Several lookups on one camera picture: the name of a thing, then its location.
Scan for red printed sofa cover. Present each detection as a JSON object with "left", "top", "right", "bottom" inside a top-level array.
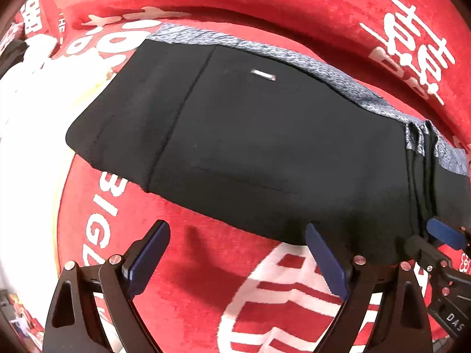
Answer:
[{"left": 11, "top": 0, "right": 471, "bottom": 353}]

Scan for white cloth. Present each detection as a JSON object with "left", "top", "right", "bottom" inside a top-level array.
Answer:
[{"left": 0, "top": 35, "right": 120, "bottom": 276}]

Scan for black pants with blue-grey stripes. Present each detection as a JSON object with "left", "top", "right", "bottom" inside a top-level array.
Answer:
[{"left": 65, "top": 22, "right": 470, "bottom": 256}]

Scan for dark cloth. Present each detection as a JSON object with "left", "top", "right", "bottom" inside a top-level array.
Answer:
[{"left": 0, "top": 39, "right": 28, "bottom": 79}]

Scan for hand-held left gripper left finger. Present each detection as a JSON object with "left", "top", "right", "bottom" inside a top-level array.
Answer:
[{"left": 42, "top": 219, "right": 172, "bottom": 353}]

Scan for red printed packaging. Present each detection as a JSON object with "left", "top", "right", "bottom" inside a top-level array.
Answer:
[{"left": 7, "top": 292, "right": 47, "bottom": 350}]

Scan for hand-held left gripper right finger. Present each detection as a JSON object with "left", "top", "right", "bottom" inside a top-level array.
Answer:
[{"left": 305, "top": 222, "right": 435, "bottom": 353}]

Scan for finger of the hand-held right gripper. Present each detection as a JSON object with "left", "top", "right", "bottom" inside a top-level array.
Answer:
[
  {"left": 403, "top": 234, "right": 454, "bottom": 297},
  {"left": 426, "top": 218, "right": 471, "bottom": 252}
]

